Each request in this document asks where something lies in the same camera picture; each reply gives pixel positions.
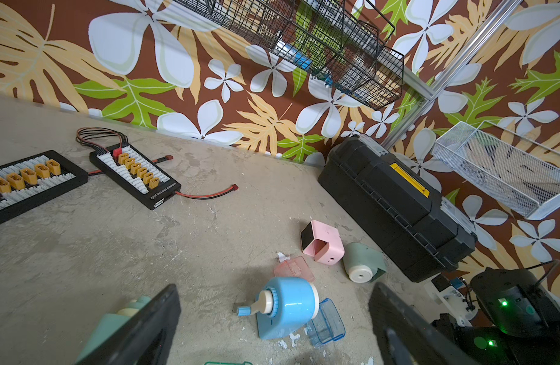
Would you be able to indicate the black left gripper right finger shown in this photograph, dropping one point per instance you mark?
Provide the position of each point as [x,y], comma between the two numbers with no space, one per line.
[403,337]

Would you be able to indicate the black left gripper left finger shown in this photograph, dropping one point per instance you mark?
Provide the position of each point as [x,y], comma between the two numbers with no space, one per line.
[147,337]

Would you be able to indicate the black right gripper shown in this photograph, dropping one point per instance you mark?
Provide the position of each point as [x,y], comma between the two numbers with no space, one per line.
[525,318]

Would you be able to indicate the clear blue tray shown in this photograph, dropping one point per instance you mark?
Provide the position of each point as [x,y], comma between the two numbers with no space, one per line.
[327,326]

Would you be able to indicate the blue pencil sharpener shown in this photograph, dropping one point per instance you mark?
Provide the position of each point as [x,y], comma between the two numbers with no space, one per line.
[284,306]

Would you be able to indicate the green pencil sharpener left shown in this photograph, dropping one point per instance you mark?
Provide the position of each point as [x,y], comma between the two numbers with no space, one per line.
[110,323]

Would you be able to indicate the green pencil sharpener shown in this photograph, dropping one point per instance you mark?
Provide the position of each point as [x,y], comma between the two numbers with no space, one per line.
[363,264]
[110,323]

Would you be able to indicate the green pencil sharpener right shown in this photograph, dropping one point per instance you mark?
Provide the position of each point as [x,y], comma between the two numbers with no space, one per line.
[363,264]

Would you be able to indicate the clear green tray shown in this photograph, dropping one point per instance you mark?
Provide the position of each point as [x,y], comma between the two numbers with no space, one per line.
[226,363]

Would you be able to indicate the pink pencil sharpener right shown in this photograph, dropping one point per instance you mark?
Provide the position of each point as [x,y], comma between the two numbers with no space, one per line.
[322,242]

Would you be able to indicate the clear pink tray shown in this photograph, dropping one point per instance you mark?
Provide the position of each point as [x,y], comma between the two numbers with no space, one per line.
[296,267]

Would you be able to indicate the black yellow-latch toolbox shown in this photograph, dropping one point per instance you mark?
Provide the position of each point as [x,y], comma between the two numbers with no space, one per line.
[420,231]

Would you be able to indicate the white mesh basket right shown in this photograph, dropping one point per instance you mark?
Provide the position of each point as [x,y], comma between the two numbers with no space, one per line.
[513,169]

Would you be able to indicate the black charging board right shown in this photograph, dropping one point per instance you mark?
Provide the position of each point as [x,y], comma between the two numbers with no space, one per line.
[136,174]

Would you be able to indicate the black charging board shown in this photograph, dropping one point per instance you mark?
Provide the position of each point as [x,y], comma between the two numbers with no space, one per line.
[27,183]
[136,174]

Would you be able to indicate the black charging board left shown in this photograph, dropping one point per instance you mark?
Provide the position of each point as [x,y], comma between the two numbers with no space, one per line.
[27,183]

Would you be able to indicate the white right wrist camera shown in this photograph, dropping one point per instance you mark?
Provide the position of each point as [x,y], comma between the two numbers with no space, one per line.
[442,292]

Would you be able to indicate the aluminium frame post right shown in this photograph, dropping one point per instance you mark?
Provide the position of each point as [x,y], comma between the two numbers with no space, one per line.
[429,94]

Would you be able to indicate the black wire basket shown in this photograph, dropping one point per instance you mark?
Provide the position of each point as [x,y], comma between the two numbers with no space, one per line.
[322,38]

